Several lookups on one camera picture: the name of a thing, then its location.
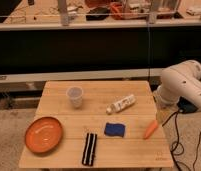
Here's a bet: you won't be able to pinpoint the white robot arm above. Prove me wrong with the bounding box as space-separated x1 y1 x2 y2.
156 60 201 110

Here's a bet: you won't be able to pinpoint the clear plastic cup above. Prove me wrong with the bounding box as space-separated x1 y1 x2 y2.
66 86 83 108

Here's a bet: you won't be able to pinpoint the white plastic bottle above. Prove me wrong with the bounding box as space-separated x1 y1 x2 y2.
106 94 136 114

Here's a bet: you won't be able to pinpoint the wooden table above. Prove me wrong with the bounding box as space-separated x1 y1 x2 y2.
19 81 173 169

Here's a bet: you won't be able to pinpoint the blue sponge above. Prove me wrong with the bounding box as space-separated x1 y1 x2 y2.
104 123 125 137

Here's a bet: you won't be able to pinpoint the black white striped cloth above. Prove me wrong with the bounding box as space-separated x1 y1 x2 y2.
82 133 97 166

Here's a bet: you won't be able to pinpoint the orange carrot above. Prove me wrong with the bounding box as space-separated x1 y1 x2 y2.
143 119 158 139

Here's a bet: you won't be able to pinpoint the black object on shelf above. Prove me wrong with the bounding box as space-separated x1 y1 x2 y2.
86 7 110 21

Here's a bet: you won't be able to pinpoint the orange plate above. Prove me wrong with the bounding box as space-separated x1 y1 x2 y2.
25 117 63 154

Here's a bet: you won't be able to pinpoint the orange object on shelf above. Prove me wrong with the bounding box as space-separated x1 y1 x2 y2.
110 2 123 20

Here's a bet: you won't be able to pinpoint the black vertical cable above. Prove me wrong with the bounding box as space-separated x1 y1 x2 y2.
147 13 152 82

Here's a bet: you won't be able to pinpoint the black cable on floor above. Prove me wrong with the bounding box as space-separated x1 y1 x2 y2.
161 109 201 171

